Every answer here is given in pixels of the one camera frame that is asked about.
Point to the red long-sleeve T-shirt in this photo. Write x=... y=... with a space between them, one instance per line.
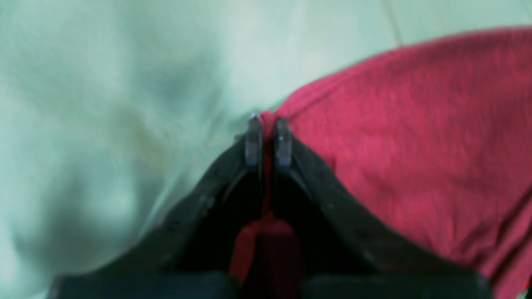
x=435 y=140

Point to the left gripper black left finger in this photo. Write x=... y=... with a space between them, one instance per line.
x=187 y=256

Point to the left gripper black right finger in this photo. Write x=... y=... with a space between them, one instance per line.
x=347 y=251

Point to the green table cloth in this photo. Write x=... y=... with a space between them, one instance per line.
x=109 y=105

